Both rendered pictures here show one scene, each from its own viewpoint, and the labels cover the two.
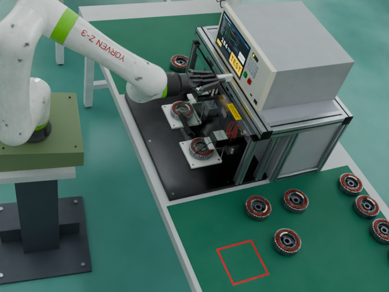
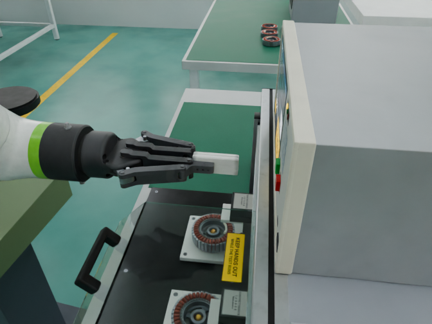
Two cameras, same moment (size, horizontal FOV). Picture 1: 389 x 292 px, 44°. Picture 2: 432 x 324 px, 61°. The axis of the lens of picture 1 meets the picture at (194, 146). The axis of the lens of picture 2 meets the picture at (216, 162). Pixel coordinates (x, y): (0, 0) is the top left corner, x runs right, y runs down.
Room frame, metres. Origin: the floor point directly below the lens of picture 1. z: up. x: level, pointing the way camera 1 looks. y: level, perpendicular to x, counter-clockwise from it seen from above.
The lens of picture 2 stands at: (1.19, -0.34, 1.52)
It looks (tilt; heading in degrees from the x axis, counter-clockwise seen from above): 36 degrees down; 41
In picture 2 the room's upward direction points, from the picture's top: straight up
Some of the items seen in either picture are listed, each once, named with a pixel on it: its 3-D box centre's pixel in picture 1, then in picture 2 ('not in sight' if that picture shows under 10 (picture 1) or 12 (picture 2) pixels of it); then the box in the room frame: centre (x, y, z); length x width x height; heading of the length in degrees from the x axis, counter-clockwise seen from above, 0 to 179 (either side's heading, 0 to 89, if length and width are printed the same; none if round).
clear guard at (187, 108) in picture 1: (220, 121); (192, 272); (1.44, -0.07, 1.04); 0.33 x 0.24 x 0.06; 124
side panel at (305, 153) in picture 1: (307, 151); not in sight; (1.54, -0.48, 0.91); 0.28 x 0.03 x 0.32; 124
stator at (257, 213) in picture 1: (257, 207); not in sight; (1.28, -0.33, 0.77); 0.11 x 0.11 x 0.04
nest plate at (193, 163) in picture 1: (200, 152); not in sight; (1.49, -0.03, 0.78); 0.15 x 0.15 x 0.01; 34
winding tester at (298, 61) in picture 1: (280, 52); (405, 130); (1.75, -0.24, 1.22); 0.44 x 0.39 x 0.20; 34
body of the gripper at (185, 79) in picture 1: (187, 82); (117, 155); (1.45, 0.09, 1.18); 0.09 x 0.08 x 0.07; 124
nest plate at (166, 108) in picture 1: (181, 115); not in sight; (1.69, 0.10, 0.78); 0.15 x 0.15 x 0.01; 34
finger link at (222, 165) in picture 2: (224, 79); (215, 164); (1.53, -0.04, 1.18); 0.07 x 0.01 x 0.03; 124
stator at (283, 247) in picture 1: (286, 241); not in sight; (1.15, -0.46, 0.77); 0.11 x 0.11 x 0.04
